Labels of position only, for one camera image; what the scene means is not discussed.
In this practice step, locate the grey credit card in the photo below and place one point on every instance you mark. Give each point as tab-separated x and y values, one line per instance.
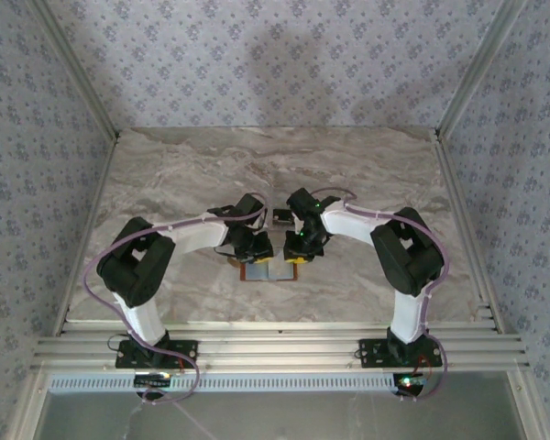
282	219

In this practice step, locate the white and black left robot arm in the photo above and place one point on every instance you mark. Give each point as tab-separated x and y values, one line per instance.
197	231

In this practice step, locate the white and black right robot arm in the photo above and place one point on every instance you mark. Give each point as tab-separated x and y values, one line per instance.
348	222

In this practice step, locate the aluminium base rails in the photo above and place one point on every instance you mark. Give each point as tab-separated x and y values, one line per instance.
279	344

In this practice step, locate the grey metal panel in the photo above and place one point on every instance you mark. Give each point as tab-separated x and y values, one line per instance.
302	417

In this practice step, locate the small circuit board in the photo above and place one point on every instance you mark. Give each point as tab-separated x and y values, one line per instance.
410	381
153	380

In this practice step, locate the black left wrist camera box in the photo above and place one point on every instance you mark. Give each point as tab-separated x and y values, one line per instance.
256	247

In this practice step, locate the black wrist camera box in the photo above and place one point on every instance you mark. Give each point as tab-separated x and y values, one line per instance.
256	247
294	245

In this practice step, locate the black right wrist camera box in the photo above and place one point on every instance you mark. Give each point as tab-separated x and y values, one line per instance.
294	245

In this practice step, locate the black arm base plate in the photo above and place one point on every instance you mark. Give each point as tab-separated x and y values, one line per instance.
183	350
371	353

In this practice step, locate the aluminium side rail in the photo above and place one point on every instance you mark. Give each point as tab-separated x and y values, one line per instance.
98	192
460	192

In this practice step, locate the aluminium corner post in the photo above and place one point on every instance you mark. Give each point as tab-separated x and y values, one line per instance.
78	69
477	69

